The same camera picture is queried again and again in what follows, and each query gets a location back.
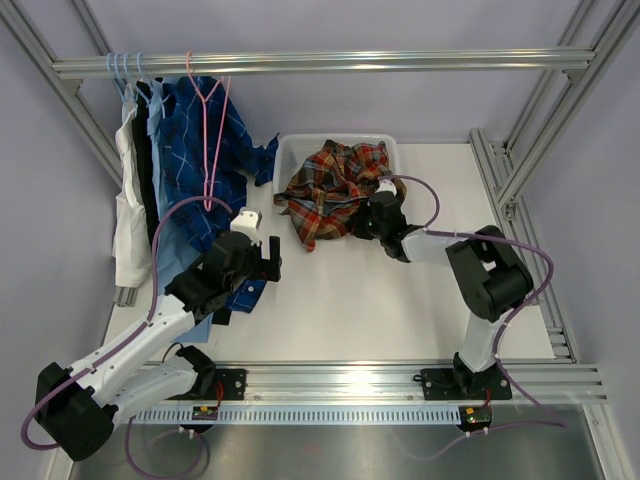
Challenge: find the red brown plaid shirt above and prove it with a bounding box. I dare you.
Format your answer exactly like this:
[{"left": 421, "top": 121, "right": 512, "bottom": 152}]
[{"left": 274, "top": 139, "right": 392, "bottom": 252}]

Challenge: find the pink wire hanger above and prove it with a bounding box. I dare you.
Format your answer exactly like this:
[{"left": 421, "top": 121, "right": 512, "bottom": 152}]
[{"left": 185, "top": 51, "right": 231, "bottom": 212}]

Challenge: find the blue plaid shirt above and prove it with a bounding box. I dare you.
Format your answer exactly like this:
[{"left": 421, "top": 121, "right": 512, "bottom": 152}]
[{"left": 153, "top": 77, "right": 279, "bottom": 292}]

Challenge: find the light blue hanger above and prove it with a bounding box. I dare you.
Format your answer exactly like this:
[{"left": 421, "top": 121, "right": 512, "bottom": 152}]
[
  {"left": 106, "top": 52, "right": 136, "bottom": 103},
  {"left": 122, "top": 52, "right": 150, "bottom": 106},
  {"left": 134, "top": 52, "right": 165, "bottom": 125}
]

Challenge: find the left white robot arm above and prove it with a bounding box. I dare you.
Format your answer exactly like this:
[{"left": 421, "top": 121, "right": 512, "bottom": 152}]
[{"left": 34, "top": 231, "right": 282, "bottom": 461}]

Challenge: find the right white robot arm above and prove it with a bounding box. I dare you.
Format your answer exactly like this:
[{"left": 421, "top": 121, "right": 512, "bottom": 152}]
[{"left": 353, "top": 191, "right": 533, "bottom": 401}]

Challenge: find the light blue shirt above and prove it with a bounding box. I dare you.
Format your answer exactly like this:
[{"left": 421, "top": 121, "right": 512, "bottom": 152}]
[{"left": 147, "top": 78, "right": 214, "bottom": 344}]

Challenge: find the white shirt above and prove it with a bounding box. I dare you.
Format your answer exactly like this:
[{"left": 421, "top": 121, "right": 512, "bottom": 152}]
[{"left": 112, "top": 84, "right": 151, "bottom": 288}]

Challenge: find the black shirt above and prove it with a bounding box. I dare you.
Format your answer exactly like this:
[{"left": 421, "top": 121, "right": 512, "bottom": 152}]
[{"left": 132, "top": 96, "right": 159, "bottom": 245}]

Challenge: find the white plastic basket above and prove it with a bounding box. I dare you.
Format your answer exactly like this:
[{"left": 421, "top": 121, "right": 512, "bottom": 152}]
[{"left": 272, "top": 133, "right": 400, "bottom": 194}]

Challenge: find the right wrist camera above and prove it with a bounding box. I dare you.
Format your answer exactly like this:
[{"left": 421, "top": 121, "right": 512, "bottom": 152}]
[{"left": 376, "top": 179, "right": 398, "bottom": 196}]

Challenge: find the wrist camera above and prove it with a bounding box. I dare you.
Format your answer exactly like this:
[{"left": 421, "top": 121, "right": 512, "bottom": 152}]
[
  {"left": 230, "top": 207, "right": 262, "bottom": 245},
  {"left": 376, "top": 179, "right": 398, "bottom": 196}
]

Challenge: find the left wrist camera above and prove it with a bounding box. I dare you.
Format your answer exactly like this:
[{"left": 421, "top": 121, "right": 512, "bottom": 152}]
[{"left": 230, "top": 207, "right": 262, "bottom": 245}]

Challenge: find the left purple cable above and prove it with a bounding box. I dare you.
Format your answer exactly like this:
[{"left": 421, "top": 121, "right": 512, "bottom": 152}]
[{"left": 20, "top": 196, "right": 236, "bottom": 479}]

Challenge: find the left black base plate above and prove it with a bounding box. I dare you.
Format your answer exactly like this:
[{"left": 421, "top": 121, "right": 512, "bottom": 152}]
[{"left": 170, "top": 368, "right": 247, "bottom": 401}]

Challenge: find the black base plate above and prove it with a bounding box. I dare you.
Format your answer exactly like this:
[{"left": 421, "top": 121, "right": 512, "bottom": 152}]
[
  {"left": 412, "top": 367, "right": 513, "bottom": 401},
  {"left": 170, "top": 368, "right": 247, "bottom": 401}
]

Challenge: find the white slotted cable duct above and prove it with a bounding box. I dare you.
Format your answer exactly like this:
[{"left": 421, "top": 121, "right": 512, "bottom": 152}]
[{"left": 134, "top": 404, "right": 461, "bottom": 426}]

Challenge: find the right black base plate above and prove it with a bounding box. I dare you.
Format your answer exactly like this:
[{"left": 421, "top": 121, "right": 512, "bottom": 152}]
[{"left": 412, "top": 367, "right": 513, "bottom": 401}]

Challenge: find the aluminium hanging rail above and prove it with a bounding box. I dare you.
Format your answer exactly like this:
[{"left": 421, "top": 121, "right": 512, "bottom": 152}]
[{"left": 54, "top": 46, "right": 595, "bottom": 80}]

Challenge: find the aluminium front rail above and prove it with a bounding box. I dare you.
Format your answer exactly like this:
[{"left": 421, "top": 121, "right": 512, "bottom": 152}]
[{"left": 242, "top": 362, "right": 607, "bottom": 405}]

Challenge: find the left aluminium frame post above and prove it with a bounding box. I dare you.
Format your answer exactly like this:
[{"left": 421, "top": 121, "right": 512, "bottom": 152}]
[{"left": 1, "top": 1, "right": 122, "bottom": 186}]

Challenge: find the aluminium frame post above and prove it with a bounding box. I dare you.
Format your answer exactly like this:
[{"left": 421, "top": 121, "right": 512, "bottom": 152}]
[
  {"left": 1, "top": 1, "right": 122, "bottom": 186},
  {"left": 469, "top": 1, "right": 639, "bottom": 365}
]

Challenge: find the right aluminium frame post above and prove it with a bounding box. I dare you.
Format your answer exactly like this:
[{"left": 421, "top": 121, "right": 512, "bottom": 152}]
[{"left": 469, "top": 1, "right": 639, "bottom": 365}]

